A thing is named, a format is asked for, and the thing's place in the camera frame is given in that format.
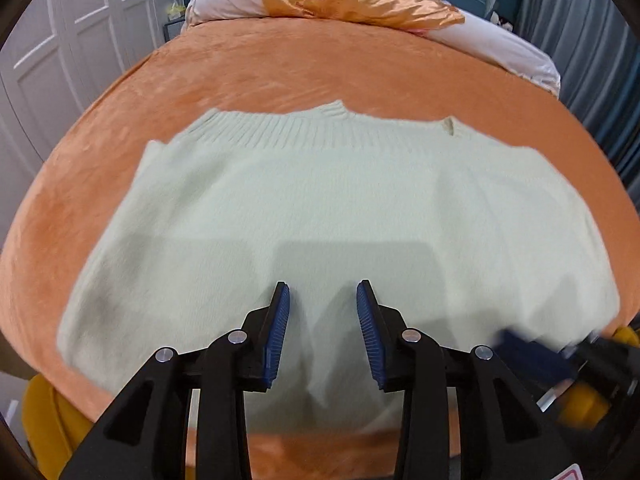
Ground white pillow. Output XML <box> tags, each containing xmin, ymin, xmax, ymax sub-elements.
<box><xmin>184</xmin><ymin>0</ymin><xmax>561</xmax><ymax>96</ymax></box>

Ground cream knitted cardigan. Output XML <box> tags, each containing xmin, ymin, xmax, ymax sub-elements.
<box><xmin>56</xmin><ymin>101</ymin><xmax>621</xmax><ymax>436</ymax></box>

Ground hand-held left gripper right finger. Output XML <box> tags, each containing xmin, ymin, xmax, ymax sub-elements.
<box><xmin>356</xmin><ymin>279</ymin><xmax>577</xmax><ymax>480</ymax></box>

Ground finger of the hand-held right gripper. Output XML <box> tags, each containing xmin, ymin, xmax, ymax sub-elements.
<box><xmin>497</xmin><ymin>329</ymin><xmax>576</xmax><ymax>387</ymax></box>

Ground grey-blue curtain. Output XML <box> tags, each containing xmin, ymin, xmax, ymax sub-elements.
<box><xmin>515</xmin><ymin>0</ymin><xmax>640</xmax><ymax>186</ymax></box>

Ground yellow chair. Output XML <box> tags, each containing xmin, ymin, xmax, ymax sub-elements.
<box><xmin>20</xmin><ymin>372</ymin><xmax>101</xmax><ymax>480</ymax></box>

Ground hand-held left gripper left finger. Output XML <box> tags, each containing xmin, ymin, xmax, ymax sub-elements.
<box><xmin>59</xmin><ymin>281</ymin><xmax>292</xmax><ymax>480</ymax></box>

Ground white panelled wardrobe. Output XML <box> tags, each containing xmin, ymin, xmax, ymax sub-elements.
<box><xmin>0</xmin><ymin>0</ymin><xmax>187</xmax><ymax>196</ymax></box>

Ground orange plush blanket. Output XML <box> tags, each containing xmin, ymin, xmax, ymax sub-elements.
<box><xmin>0</xmin><ymin>12</ymin><xmax>640</xmax><ymax>480</ymax></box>

